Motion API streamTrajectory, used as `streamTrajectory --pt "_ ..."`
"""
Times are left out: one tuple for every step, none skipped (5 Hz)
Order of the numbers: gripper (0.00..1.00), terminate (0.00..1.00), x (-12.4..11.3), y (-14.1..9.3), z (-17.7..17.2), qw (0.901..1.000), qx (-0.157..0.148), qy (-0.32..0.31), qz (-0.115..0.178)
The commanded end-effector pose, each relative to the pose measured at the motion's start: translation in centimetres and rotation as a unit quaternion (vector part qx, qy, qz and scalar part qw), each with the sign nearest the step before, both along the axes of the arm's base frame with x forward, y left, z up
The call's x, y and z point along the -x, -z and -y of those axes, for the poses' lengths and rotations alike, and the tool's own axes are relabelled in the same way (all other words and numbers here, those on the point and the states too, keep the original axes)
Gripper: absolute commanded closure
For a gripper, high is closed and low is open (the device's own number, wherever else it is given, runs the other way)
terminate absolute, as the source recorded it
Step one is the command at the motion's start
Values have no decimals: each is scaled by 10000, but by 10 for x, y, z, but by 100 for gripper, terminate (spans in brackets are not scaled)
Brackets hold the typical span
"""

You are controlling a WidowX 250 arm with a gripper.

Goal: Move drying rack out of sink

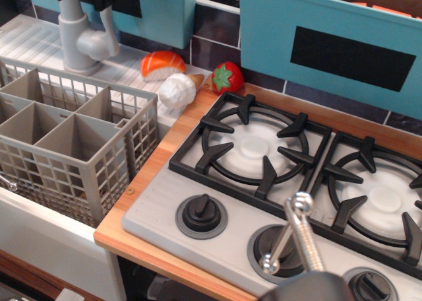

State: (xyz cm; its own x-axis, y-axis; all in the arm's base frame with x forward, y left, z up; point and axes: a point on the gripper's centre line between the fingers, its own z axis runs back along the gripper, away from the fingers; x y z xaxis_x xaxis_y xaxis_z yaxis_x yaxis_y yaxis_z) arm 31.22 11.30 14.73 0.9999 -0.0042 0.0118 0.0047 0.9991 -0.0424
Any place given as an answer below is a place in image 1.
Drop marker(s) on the grey plastic drying rack basket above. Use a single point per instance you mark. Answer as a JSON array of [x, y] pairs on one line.
[[71, 143]]

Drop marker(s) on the white ice cream cone toy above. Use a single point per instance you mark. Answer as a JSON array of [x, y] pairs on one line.
[[179, 90]]

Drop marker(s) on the grey toy stove top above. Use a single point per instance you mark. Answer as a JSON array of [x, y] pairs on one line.
[[234, 255]]

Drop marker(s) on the red strawberry toy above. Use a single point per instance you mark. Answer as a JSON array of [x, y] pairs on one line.
[[227, 77]]

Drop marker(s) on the left black stove knob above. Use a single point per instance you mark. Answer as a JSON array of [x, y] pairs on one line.
[[201, 217]]

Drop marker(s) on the salmon sushi toy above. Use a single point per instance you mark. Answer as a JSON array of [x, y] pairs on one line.
[[159, 65]]

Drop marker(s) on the silver metal clamp screw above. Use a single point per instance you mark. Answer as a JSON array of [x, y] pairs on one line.
[[297, 207]]

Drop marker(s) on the teal bin left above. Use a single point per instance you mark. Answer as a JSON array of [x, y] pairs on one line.
[[168, 22]]

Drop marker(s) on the grey toy faucet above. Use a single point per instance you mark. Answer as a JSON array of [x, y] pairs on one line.
[[84, 49]]

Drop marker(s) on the right black burner grate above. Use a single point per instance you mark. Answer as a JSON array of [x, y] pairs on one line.
[[368, 199]]

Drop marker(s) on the large teal bin right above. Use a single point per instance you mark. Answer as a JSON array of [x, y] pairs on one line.
[[357, 52]]

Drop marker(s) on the small silver metal rod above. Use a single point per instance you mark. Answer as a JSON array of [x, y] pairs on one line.
[[11, 186]]

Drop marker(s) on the right black stove knob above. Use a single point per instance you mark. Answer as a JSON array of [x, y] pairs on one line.
[[367, 284]]

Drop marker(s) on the black clamp mount base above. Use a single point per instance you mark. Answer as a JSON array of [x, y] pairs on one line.
[[314, 285]]

